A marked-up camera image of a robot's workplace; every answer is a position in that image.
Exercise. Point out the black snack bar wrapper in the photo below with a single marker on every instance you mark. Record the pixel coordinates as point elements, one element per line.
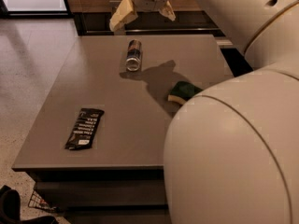
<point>84,129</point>

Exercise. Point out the grey drawer cabinet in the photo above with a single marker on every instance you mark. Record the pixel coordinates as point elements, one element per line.
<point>96,147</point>

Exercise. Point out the black bag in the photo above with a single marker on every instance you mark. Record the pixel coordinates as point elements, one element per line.
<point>10,209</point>

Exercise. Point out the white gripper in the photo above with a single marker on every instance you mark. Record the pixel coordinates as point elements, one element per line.
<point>149,2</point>

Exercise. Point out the redbull can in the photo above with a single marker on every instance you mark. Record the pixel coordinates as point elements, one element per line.
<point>133,57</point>

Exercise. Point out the wire basket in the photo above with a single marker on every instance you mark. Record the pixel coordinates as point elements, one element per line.
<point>37,202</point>

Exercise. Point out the horizontal metal rail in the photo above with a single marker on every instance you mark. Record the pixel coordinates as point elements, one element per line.
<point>170,31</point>

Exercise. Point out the window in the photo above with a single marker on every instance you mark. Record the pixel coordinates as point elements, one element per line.
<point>34,7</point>

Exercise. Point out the green yellow sponge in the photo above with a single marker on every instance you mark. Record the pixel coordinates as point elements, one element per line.
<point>182,92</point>

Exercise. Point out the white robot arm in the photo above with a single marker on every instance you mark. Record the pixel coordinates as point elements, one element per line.
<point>231,153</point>

